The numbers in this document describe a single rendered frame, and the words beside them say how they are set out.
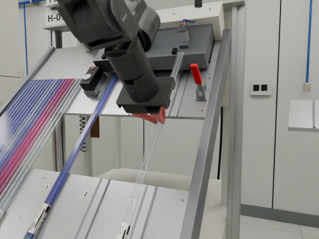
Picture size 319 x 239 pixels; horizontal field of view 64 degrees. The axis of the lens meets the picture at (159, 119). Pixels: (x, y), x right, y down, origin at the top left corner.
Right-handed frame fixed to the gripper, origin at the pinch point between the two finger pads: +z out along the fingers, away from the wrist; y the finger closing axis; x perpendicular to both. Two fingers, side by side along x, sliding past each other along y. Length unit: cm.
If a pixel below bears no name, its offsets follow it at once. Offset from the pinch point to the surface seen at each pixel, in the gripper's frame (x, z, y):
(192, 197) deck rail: 13.9, 4.1, -9.0
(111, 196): 16.1, 5.0, 7.9
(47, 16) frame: -47, -1, 61
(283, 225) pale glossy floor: -35, 194, -36
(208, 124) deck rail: -2.5, 5.0, -9.3
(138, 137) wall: -88, 158, 98
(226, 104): -31.2, 33.8, -7.0
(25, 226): 25.5, 4.4, 25.0
